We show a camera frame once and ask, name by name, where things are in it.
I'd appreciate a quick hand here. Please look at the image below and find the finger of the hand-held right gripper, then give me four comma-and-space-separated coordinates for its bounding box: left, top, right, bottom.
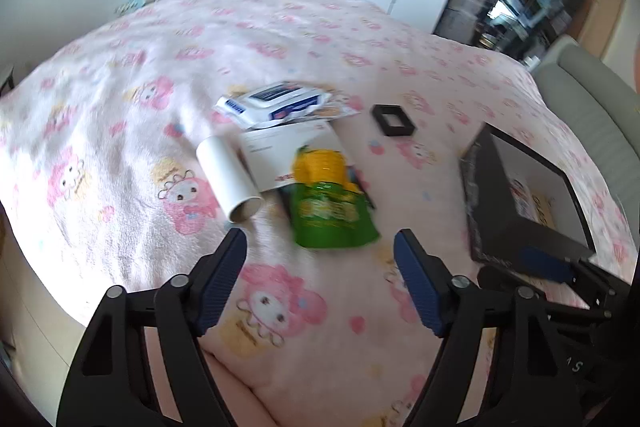
519, 247, 622, 304
476, 265, 608, 324

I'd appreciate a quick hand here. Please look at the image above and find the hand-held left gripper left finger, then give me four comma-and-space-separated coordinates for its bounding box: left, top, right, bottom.
56, 228, 248, 427

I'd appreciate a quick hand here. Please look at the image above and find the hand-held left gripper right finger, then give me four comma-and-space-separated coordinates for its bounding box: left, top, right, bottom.
393, 229, 586, 427

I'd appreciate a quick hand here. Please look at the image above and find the large black box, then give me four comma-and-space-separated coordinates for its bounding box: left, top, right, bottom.
460, 123, 598, 268

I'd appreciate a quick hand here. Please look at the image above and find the white paper roll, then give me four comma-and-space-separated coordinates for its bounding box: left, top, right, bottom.
196, 136, 264, 224

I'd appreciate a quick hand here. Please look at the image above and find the green yellow snack bag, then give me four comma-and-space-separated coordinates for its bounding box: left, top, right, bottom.
289, 147, 381, 250

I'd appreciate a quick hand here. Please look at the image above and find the white envelope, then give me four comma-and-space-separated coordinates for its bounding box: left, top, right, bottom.
240, 121, 346, 192

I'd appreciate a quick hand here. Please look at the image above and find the grey chair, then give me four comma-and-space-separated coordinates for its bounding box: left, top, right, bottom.
530, 34, 640, 268

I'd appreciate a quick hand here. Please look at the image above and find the white blue wet wipes pack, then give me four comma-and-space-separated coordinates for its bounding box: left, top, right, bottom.
214, 81, 331, 128

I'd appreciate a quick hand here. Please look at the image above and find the cartoon sticker card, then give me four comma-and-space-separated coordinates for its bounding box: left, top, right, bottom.
310, 89, 363, 120

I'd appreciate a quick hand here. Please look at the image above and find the pink printed blanket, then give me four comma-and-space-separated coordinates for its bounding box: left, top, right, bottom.
0, 0, 640, 427

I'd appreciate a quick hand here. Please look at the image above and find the small black square frame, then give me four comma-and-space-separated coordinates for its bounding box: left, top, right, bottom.
371, 104, 417, 138

